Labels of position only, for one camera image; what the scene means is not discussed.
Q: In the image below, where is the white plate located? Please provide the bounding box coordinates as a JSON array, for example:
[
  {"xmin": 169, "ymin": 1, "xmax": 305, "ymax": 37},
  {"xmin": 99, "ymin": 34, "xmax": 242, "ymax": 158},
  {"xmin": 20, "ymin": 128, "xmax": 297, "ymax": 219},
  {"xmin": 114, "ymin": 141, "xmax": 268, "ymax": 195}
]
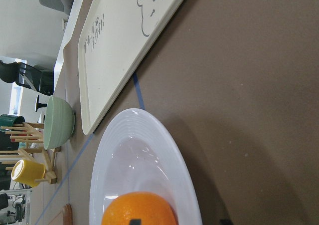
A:
[{"xmin": 89, "ymin": 108, "xmax": 202, "ymax": 225}]

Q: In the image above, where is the orange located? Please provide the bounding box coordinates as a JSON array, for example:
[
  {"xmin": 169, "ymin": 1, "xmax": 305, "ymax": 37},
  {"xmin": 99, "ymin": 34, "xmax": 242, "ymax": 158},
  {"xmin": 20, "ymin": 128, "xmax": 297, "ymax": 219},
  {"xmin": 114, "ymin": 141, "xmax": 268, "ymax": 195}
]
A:
[{"xmin": 101, "ymin": 192, "xmax": 178, "ymax": 225}]

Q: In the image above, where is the yellow mug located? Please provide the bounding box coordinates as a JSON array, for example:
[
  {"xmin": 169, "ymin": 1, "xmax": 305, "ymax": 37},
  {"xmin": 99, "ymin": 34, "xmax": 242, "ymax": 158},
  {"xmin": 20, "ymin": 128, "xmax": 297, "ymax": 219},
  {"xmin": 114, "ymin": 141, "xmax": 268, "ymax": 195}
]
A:
[{"xmin": 11, "ymin": 159, "xmax": 46, "ymax": 187}]

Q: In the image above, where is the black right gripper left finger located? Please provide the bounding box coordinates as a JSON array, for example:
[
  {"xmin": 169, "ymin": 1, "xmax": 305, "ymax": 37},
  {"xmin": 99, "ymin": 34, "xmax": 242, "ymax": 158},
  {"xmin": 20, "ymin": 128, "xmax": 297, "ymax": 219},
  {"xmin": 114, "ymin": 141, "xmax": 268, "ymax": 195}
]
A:
[{"xmin": 130, "ymin": 219, "xmax": 141, "ymax": 225}]

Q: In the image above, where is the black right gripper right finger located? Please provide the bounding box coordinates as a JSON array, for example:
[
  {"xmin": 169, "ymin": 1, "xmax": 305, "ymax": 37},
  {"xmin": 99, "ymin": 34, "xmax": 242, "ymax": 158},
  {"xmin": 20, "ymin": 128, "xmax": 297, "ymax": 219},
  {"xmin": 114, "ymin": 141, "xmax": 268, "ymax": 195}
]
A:
[{"xmin": 219, "ymin": 219, "xmax": 231, "ymax": 225}]

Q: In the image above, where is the cream bear tray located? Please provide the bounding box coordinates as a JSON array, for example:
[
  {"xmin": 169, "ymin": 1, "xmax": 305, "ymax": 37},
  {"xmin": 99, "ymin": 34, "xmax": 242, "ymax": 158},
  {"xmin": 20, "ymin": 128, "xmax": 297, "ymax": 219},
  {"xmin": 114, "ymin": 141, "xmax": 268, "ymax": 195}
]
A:
[{"xmin": 78, "ymin": 0, "xmax": 183, "ymax": 135}]

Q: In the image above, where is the dark green mug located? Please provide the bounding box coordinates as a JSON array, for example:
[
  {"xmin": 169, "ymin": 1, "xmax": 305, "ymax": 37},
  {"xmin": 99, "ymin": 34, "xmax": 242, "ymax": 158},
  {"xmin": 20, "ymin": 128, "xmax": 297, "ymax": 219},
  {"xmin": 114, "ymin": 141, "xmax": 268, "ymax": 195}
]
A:
[{"xmin": 0, "ymin": 114, "xmax": 25, "ymax": 127}]

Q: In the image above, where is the wooden dish rack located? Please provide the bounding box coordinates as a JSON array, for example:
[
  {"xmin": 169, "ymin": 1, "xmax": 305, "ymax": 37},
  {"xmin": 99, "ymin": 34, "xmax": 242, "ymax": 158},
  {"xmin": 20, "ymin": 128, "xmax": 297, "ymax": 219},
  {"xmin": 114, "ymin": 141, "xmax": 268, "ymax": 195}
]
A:
[{"xmin": 0, "ymin": 122, "xmax": 61, "ymax": 184}]

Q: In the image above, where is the green bowl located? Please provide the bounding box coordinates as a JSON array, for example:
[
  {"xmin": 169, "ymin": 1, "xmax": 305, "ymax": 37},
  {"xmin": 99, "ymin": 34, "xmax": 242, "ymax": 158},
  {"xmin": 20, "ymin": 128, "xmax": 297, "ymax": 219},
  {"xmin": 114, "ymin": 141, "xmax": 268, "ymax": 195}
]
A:
[{"xmin": 43, "ymin": 96, "xmax": 75, "ymax": 150}]

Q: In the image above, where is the wooden cutting board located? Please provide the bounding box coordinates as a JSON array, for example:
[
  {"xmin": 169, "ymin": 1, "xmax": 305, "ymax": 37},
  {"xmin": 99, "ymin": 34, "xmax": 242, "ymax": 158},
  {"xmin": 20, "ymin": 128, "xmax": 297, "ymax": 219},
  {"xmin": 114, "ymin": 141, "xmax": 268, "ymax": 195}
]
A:
[{"xmin": 63, "ymin": 204, "xmax": 73, "ymax": 225}]

